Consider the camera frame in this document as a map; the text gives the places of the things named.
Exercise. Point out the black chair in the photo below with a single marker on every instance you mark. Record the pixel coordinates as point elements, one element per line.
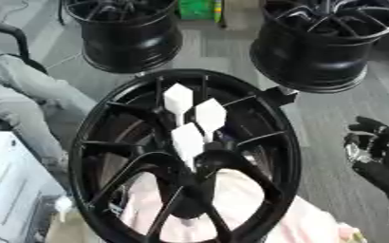
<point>15,41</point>

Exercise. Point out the green box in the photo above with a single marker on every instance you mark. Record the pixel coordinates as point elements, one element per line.
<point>196,9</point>

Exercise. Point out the black wheel rim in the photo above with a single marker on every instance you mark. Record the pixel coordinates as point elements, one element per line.
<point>319,47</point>
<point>131,34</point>

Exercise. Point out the pink cloth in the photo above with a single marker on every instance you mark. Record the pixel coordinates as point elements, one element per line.
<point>308,221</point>

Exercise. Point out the white pin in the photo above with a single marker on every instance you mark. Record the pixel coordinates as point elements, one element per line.
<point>188,143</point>
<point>210,116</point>
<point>178,100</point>

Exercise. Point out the white box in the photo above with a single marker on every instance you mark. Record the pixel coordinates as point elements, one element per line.
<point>9,190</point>

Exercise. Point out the black wheel stand clamp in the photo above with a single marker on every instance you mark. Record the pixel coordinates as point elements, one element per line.
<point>281,95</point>

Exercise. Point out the person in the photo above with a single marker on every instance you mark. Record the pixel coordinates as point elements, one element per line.
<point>20,104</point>

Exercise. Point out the black spoked wheel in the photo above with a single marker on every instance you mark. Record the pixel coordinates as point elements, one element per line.
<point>270,152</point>

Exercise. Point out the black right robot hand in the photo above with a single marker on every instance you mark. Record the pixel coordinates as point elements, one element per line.
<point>376,158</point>

